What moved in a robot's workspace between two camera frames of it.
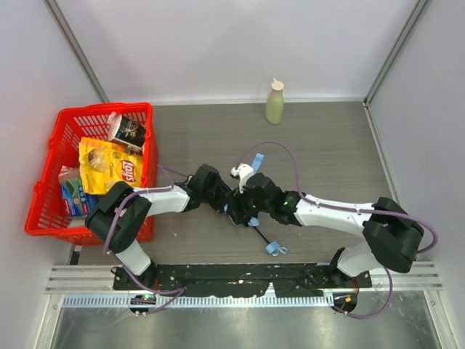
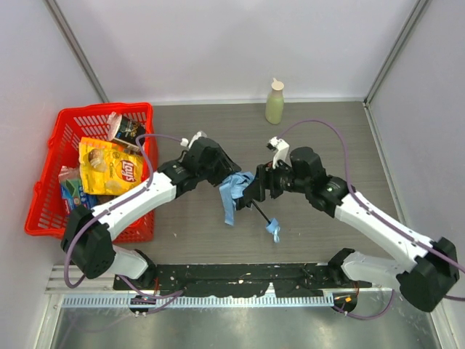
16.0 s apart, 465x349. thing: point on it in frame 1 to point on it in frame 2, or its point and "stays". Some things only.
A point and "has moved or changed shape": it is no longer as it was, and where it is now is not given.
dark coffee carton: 131,134 stays
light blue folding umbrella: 272,246 has moved or changed shape
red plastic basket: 46,217 stays
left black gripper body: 225,194 to 225,167
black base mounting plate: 231,281 stays
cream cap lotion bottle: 275,102 stays
